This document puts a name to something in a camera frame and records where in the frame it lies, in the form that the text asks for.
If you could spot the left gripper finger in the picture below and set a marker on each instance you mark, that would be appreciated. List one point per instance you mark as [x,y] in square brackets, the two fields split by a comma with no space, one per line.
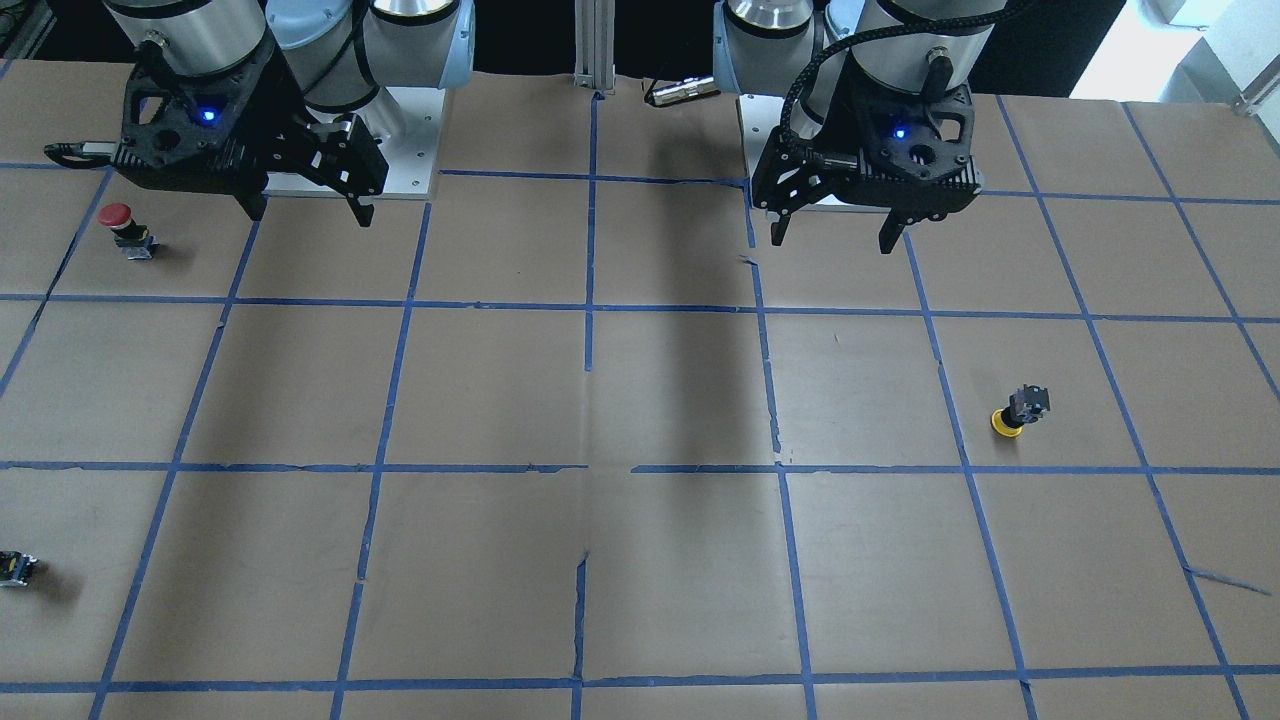
[892,229]
[779,214]

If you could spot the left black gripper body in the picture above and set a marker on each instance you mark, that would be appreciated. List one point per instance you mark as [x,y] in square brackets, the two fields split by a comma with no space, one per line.
[826,128]

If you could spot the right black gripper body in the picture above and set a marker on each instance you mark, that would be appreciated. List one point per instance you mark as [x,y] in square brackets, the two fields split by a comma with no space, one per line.
[278,112]

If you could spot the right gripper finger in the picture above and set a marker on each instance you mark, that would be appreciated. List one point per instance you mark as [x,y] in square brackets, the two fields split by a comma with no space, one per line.
[357,193]
[253,202]

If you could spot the yellow push button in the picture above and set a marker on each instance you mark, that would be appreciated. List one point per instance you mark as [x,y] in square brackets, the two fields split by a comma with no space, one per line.
[1027,405]

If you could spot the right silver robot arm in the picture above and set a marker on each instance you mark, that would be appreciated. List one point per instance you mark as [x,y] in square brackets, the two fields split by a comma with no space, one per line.
[341,53]

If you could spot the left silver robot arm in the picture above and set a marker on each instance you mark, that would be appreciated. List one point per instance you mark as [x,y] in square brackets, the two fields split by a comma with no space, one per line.
[804,55]

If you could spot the red push button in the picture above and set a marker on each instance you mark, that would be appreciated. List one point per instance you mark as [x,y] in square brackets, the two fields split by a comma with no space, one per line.
[135,240]

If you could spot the silver cable connector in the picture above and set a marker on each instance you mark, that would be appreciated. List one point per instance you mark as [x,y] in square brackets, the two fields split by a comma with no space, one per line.
[689,89]

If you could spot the aluminium frame post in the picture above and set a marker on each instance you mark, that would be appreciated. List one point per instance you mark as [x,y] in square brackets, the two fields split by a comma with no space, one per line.
[595,21]

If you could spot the small black switch block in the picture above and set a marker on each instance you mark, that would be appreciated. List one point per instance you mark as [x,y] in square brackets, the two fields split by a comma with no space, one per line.
[17,569]

